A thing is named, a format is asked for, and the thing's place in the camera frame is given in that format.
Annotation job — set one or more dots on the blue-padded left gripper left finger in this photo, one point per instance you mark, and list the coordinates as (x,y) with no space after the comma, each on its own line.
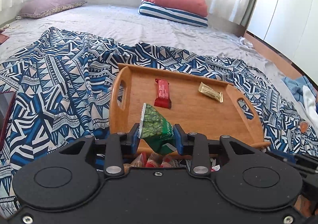
(120,144)

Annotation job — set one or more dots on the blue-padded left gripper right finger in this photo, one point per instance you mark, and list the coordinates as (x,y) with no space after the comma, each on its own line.
(194,145)

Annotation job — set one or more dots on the pink white pastry packet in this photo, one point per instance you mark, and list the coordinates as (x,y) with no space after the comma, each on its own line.
(140,161)

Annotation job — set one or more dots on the green pea snack packet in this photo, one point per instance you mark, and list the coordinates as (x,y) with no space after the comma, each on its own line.
(156,131)

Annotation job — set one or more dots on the red chocolate bar wrapper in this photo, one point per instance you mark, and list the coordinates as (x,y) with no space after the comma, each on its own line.
(163,94)

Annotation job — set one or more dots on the gold foil snack packet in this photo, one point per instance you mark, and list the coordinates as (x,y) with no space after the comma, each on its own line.
(210,92)

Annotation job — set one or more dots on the red clear cracker packet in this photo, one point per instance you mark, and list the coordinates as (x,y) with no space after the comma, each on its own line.
(158,161)

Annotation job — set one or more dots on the wooden serving tray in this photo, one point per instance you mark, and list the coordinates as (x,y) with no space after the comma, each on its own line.
(193,111)

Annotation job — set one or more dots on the light blue cloth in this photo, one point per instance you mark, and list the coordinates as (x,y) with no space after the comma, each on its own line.
(296,87)

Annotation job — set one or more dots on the blue white patterned blanket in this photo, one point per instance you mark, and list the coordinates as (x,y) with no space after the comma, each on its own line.
(63,87)

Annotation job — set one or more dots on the dark smartphone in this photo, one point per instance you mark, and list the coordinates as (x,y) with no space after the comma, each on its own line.
(6,104)

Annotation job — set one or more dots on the striped blue white pillow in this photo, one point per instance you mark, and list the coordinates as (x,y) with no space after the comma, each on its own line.
(175,15)

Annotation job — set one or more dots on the red pillow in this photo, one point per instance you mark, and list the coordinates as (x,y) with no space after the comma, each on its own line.
(198,7)

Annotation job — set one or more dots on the mauve floral pillow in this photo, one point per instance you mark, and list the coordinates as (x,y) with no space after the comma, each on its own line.
(42,8)

